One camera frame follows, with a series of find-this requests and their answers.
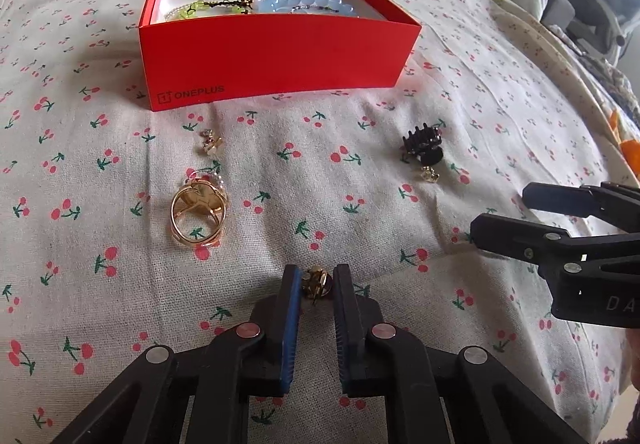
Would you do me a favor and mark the green bead flower bracelet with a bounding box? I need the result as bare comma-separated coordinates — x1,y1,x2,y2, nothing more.
171,0,279,23

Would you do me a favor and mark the red OnePlus box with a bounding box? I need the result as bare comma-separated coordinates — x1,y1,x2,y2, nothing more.
138,0,421,112

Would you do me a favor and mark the cherry print bed sheet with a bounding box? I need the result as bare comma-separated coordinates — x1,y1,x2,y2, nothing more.
1,0,638,443

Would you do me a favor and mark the light blue bead bracelet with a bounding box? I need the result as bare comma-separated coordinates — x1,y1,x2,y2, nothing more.
255,0,360,18

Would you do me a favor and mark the black hair claw clip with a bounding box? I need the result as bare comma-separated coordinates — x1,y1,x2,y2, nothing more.
402,123,444,167

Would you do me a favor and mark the grey office chair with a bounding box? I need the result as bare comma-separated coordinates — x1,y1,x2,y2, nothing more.
541,0,639,66

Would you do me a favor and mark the gold double ring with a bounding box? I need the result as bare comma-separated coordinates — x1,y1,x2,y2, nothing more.
168,176,230,247

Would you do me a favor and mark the small gold stud earring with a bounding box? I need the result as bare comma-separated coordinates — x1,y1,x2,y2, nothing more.
420,166,439,183

